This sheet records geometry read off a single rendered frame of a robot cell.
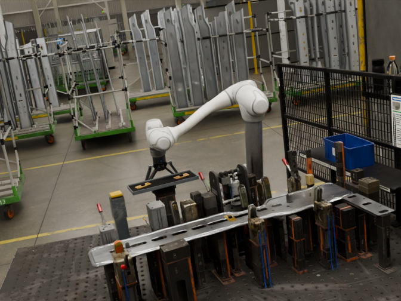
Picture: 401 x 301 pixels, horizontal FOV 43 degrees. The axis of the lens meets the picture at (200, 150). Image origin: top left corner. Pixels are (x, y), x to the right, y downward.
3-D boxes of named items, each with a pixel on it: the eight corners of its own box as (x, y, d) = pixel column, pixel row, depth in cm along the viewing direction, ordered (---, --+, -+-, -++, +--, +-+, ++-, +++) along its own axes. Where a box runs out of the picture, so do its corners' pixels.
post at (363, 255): (363, 259, 261) (360, 206, 253) (349, 251, 271) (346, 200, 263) (373, 255, 263) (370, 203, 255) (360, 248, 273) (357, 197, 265)
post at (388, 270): (387, 275, 244) (385, 218, 237) (372, 265, 254) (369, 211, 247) (398, 270, 246) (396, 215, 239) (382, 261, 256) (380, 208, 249)
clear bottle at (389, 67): (392, 93, 286) (391, 57, 281) (384, 92, 292) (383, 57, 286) (401, 91, 288) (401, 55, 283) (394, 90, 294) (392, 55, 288)
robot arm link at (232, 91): (221, 85, 301) (230, 92, 289) (247, 71, 303) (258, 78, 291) (228, 104, 307) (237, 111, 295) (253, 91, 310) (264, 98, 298)
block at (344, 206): (345, 264, 259) (342, 212, 251) (332, 255, 269) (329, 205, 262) (361, 258, 262) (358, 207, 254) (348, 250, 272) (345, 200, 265)
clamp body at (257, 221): (260, 292, 245) (252, 225, 236) (249, 280, 256) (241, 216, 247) (277, 286, 248) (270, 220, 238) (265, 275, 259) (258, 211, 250)
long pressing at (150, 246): (94, 271, 225) (93, 267, 225) (86, 251, 246) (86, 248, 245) (357, 194, 268) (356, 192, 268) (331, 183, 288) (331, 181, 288)
